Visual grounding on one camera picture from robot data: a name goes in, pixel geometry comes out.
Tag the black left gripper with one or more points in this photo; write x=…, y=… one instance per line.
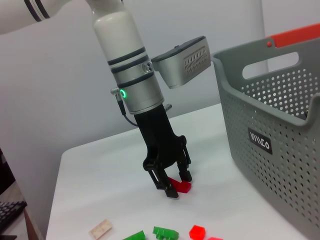
x=157, y=140

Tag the dark red notched brick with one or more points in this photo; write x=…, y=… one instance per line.
x=181, y=187

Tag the green toy brick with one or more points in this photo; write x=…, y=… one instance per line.
x=165, y=232
x=136, y=236

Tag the grey perforated plastic storage bin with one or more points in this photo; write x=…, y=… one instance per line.
x=262, y=125

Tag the small red toy brick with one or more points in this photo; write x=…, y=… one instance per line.
x=197, y=232

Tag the wide red toy brick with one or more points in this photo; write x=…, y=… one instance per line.
x=215, y=238

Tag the light wooden desk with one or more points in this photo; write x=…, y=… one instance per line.
x=35, y=225

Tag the black computer keyboard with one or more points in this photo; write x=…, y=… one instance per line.
x=11, y=215

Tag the black monitor stand base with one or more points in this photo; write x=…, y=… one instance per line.
x=7, y=237

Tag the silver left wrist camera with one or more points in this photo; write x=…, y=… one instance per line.
x=182, y=65

